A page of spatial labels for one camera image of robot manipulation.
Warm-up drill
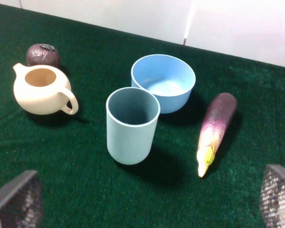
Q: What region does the green felt table cloth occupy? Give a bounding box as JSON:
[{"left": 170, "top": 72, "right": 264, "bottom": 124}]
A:
[{"left": 0, "top": 5, "right": 285, "bottom": 228}]

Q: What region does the cream ceramic teapot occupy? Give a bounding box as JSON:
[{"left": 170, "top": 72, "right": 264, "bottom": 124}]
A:
[{"left": 13, "top": 63, "right": 79, "bottom": 115}]

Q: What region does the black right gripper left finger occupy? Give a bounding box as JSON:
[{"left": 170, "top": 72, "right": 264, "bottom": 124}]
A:
[{"left": 0, "top": 170, "right": 44, "bottom": 228}]

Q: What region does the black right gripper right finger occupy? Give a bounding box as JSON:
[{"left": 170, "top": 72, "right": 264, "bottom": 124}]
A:
[{"left": 260, "top": 164, "right": 285, "bottom": 228}]

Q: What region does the purple toy eggplant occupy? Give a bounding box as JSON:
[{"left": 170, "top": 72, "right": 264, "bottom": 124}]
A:
[{"left": 196, "top": 92, "right": 238, "bottom": 178}]

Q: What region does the blue plastic bowl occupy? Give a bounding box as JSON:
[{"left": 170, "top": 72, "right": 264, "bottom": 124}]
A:
[{"left": 131, "top": 54, "right": 196, "bottom": 114}]

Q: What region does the dark purple round fruit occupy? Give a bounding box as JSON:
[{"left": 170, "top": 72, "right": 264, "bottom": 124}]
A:
[{"left": 26, "top": 43, "right": 61, "bottom": 68}]

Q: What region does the light blue plastic cup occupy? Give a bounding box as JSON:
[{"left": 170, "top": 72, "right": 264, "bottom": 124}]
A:
[{"left": 106, "top": 87, "right": 161, "bottom": 165}]

